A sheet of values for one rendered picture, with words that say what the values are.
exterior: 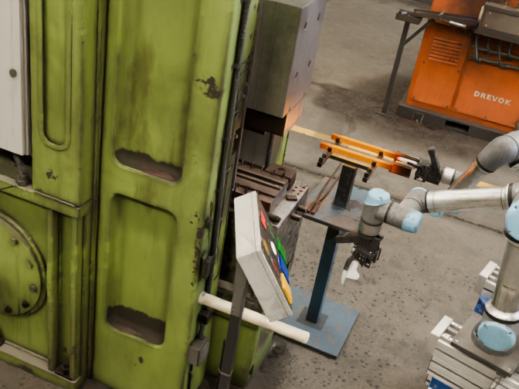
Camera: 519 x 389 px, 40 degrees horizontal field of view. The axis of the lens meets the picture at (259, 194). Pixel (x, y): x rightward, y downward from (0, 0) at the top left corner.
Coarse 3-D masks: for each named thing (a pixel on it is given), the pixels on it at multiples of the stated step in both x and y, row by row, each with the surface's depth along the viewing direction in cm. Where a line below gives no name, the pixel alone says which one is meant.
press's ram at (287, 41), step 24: (264, 0) 233; (288, 0) 235; (312, 0) 239; (264, 24) 237; (288, 24) 234; (312, 24) 247; (264, 48) 241; (288, 48) 238; (312, 48) 258; (264, 72) 245; (288, 72) 242; (312, 72) 270; (264, 96) 249; (288, 96) 248
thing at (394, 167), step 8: (328, 144) 320; (336, 152) 318; (344, 152) 317; (352, 152) 316; (360, 160) 315; (368, 160) 314; (376, 160) 313; (392, 168) 312; (400, 168) 311; (408, 168) 308; (408, 176) 310
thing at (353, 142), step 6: (342, 138) 328; (348, 138) 328; (354, 144) 326; (360, 144) 325; (366, 144) 325; (366, 150) 325; (372, 150) 324; (378, 150) 323; (384, 150) 323; (390, 156) 322; (396, 156) 320; (402, 156) 320; (408, 156) 321
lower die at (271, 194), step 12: (240, 168) 290; (252, 168) 293; (240, 180) 284; (252, 180) 284; (276, 180) 286; (240, 192) 278; (264, 192) 278; (276, 192) 280; (264, 204) 275; (276, 204) 284
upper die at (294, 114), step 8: (304, 96) 271; (296, 104) 263; (248, 112) 260; (256, 112) 259; (288, 112) 256; (296, 112) 266; (248, 120) 262; (256, 120) 260; (264, 120) 259; (272, 120) 258; (280, 120) 256; (288, 120) 259; (296, 120) 270; (256, 128) 262; (264, 128) 260; (272, 128) 259; (280, 128) 258; (288, 128) 263; (280, 136) 259
